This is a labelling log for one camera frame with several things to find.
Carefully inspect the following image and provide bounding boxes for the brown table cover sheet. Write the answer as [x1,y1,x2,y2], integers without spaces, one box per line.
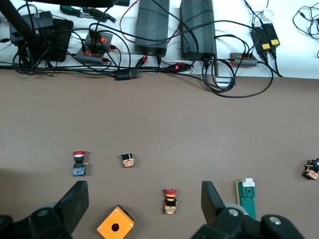
[0,66,319,239]

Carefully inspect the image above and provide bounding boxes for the silver metal bracket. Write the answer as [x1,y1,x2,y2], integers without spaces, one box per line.
[214,59,236,88]

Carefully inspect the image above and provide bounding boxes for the grey orange USB hub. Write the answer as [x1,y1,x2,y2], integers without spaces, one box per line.
[229,51,259,68]
[75,48,107,66]
[84,30,114,55]

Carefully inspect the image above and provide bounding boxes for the red emergency stop orange block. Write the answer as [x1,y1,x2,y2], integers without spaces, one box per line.
[163,188,178,215]

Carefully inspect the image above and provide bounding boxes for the white desk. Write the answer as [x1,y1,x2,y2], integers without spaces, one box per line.
[0,0,319,80]

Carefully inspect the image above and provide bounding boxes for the black equipment box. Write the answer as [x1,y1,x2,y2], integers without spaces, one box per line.
[9,11,54,47]

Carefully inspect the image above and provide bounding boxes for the black adapter yellow label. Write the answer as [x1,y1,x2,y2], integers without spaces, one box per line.
[250,24,272,55]
[261,23,282,48]

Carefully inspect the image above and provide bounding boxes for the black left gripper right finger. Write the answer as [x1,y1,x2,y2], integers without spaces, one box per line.
[190,181,306,239]

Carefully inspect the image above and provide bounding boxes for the orange button enclosure box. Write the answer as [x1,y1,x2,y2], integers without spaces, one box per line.
[96,205,135,239]

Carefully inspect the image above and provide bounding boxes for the orange black contact block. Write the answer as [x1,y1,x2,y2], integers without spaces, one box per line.
[120,153,136,168]

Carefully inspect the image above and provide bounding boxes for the red pushbutton with blue block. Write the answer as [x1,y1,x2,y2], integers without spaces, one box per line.
[72,150,88,177]

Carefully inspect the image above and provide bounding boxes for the black selector with orange block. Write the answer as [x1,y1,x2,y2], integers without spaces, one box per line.
[301,158,319,180]

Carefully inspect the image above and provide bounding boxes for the circuit board red LED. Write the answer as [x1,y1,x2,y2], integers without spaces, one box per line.
[163,61,195,74]

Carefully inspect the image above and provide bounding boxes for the green handled screwdriver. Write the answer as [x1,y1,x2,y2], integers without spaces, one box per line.
[59,4,84,16]
[82,7,117,23]

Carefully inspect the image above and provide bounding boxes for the black ribbed power supply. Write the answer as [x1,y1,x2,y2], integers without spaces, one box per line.
[179,0,217,61]
[134,0,170,57]

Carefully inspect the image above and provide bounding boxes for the black monitor stand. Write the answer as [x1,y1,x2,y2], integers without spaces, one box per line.
[0,0,34,42]

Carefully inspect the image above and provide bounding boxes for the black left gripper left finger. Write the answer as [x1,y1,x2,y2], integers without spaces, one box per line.
[0,181,89,239]

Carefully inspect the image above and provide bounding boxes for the black cable connector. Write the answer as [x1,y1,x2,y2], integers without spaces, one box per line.
[114,69,141,81]

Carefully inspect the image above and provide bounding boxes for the black looped cable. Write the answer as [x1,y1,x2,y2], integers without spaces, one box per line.
[202,58,275,99]

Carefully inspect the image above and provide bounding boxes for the black desk cable cluster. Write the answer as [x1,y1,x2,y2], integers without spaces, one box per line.
[0,22,140,77]

